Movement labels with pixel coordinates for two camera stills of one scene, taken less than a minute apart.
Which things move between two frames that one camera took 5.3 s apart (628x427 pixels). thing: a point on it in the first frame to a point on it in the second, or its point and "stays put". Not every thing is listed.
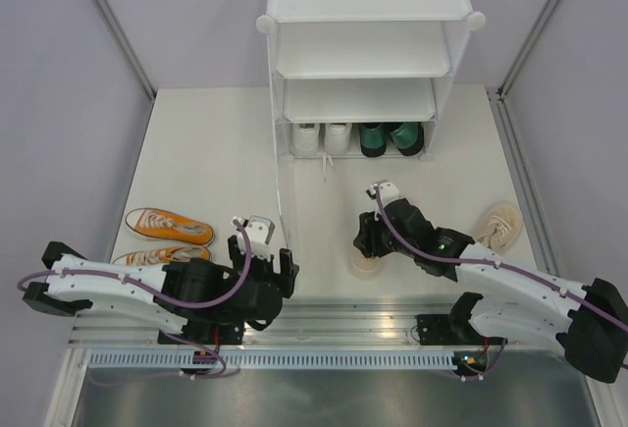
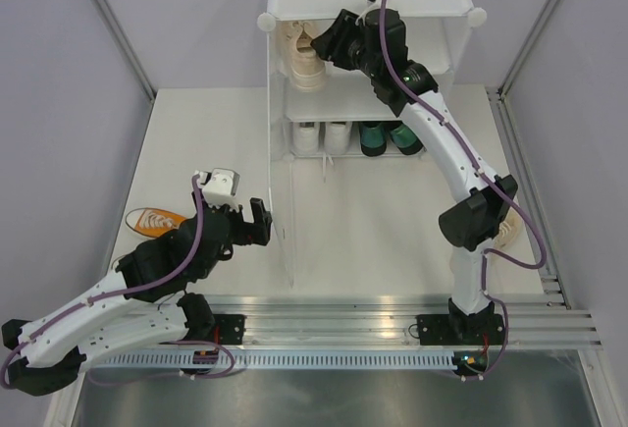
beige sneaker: [500, 227] stays put
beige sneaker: [366, 268] to [296, 56]
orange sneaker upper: [151, 223] stays put
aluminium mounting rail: [335, 322] stays put
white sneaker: [305, 138] stays put
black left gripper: [287, 269] to [261, 229]
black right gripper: [366, 240] to [328, 45]
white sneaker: [337, 141] stays put
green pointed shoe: [373, 138] stays put
